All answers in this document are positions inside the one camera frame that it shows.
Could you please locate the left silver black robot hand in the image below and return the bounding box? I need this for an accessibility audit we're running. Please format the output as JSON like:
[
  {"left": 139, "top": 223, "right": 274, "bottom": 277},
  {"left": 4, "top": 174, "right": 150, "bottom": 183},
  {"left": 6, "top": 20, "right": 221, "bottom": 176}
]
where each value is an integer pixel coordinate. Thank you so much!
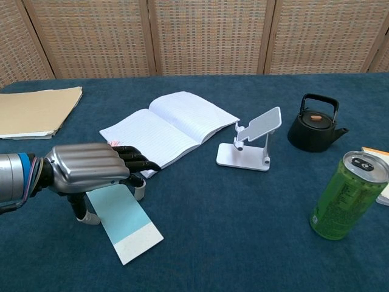
[{"left": 44, "top": 142, "right": 162, "bottom": 226}]

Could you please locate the light blue bookmark pink tassel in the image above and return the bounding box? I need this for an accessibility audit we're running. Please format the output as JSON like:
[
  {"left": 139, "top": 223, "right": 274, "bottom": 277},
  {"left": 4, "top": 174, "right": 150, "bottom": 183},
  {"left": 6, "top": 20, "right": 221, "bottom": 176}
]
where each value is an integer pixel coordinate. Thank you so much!
[{"left": 86, "top": 139, "right": 165, "bottom": 266}]

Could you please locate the tan paper folder stack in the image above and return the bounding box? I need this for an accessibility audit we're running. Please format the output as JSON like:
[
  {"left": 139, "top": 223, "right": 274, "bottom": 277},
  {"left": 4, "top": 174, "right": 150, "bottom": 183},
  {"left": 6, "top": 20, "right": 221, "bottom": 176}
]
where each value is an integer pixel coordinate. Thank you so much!
[{"left": 0, "top": 86, "right": 83, "bottom": 140}]

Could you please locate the open white lined notebook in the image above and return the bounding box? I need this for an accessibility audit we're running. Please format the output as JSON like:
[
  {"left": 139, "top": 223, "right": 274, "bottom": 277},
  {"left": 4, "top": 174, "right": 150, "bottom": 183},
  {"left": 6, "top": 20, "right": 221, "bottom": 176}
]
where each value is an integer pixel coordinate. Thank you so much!
[{"left": 99, "top": 91, "right": 241, "bottom": 179}]

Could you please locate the blue felt table mat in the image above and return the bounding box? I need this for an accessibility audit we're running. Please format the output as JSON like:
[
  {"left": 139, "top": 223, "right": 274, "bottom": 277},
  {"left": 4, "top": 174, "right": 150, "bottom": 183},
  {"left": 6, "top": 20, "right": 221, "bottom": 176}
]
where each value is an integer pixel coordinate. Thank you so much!
[{"left": 0, "top": 72, "right": 389, "bottom": 292}]

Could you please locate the woven wooden folding screen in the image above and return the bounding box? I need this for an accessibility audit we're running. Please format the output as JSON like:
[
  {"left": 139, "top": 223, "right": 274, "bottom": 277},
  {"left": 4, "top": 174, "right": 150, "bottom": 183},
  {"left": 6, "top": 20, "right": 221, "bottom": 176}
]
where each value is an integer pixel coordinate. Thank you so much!
[{"left": 0, "top": 0, "right": 389, "bottom": 89}]

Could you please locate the white folding phone stand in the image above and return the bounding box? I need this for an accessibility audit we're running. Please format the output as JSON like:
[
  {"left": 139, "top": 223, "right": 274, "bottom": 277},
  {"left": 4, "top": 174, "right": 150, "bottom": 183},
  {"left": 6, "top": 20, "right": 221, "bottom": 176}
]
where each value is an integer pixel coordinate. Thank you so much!
[{"left": 216, "top": 106, "right": 283, "bottom": 173}]

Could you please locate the black teapot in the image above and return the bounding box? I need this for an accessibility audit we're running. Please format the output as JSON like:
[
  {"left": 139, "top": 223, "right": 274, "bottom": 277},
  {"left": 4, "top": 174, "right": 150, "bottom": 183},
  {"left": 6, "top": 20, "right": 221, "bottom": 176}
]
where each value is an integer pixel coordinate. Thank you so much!
[{"left": 287, "top": 93, "right": 349, "bottom": 153}]

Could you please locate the green drink can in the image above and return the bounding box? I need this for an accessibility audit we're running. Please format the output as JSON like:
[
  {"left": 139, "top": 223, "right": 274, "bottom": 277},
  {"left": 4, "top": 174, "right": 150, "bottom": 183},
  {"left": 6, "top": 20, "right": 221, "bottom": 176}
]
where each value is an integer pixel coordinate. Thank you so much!
[{"left": 309, "top": 150, "right": 389, "bottom": 241}]

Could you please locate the cream notepad orange binding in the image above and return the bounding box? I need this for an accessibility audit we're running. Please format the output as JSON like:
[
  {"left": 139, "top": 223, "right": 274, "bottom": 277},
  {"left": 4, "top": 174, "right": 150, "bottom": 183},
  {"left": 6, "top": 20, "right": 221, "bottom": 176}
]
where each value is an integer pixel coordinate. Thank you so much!
[{"left": 361, "top": 146, "right": 389, "bottom": 207}]

